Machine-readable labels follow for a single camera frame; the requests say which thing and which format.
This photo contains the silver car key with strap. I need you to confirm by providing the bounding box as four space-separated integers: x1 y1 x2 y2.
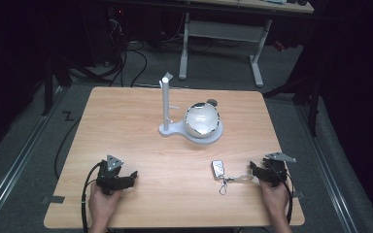
211 159 257 196

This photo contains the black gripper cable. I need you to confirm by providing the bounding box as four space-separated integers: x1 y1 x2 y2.
270 164 294 225
80 161 104 233

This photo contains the metal floor rail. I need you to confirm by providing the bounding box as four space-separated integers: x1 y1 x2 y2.
295 104 359 233
0 86 68 229

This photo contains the desk with white legs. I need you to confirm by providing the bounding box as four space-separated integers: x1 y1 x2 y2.
178 0 316 88

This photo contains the white stand with post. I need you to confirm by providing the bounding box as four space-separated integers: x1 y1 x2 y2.
157 71 224 145

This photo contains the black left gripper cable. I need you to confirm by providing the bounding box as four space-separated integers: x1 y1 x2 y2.
80 161 104 233

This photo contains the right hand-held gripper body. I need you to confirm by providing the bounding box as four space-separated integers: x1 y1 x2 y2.
261 151 297 188

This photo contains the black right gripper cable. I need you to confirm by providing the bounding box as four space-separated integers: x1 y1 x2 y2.
270 164 294 225

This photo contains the person's left hand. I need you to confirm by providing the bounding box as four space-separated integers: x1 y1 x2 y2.
87 183 122 225

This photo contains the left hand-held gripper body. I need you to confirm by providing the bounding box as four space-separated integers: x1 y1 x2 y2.
95 154 126 196

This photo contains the bundle of black cables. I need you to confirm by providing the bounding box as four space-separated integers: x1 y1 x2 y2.
107 17 149 88

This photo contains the person's right hand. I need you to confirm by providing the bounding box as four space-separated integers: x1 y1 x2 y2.
258 179 290 217

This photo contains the black cable on floor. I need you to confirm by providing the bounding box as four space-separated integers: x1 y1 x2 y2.
53 116 83 181

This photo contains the black metal stand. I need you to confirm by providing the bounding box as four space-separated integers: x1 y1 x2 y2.
41 56 74 117
261 62 322 138

